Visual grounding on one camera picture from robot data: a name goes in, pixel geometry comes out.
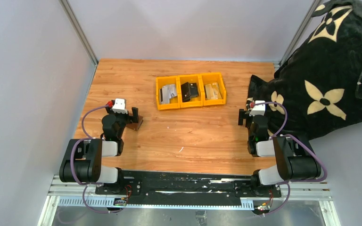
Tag black cards in middle bin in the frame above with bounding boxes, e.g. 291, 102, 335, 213
181, 82, 199, 102

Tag black floral blanket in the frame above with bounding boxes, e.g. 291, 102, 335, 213
246, 0, 362, 140

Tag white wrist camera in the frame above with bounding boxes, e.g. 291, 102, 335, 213
111, 98, 128, 114
249, 100, 266, 116

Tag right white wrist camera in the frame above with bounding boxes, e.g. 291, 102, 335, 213
249, 100, 266, 116

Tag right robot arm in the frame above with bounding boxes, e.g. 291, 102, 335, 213
234, 109, 322, 197

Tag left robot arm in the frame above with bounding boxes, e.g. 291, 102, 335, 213
59, 105, 143, 195

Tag brown leather card holder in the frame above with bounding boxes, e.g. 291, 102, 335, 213
126, 116, 143, 131

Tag right yellow bin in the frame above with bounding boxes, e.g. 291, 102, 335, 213
200, 73, 227, 106

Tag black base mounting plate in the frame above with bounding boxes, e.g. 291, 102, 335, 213
95, 170, 281, 207

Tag beige cards in right bin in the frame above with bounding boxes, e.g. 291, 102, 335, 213
204, 82, 222, 100

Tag yellow bin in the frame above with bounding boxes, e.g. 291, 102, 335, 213
200, 73, 227, 106
156, 76, 181, 111
179, 74, 205, 108

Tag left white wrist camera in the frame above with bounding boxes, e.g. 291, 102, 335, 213
111, 98, 128, 114

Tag silver cards in left bin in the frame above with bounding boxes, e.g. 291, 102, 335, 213
159, 84, 178, 105

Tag aluminium frame rail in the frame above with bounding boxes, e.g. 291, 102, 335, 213
38, 171, 340, 226

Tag left yellow bin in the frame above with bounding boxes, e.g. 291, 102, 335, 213
156, 76, 181, 111

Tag middle yellow bin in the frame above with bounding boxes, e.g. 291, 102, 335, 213
179, 74, 205, 108

